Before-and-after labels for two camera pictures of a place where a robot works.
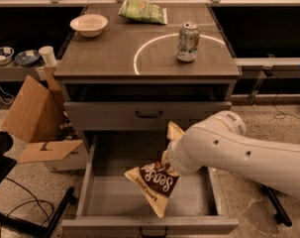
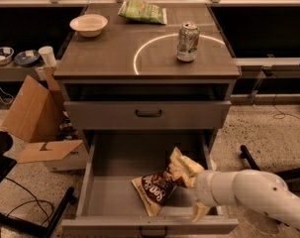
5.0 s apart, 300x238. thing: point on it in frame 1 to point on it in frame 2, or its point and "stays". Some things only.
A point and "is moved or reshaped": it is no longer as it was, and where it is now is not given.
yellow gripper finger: [173, 131] to [189, 169]
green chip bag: [144, 11] stays
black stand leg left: [47, 231] stays
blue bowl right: [28, 58] stays
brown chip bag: [156, 182] is moved or reshaped
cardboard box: [36, 115] stays
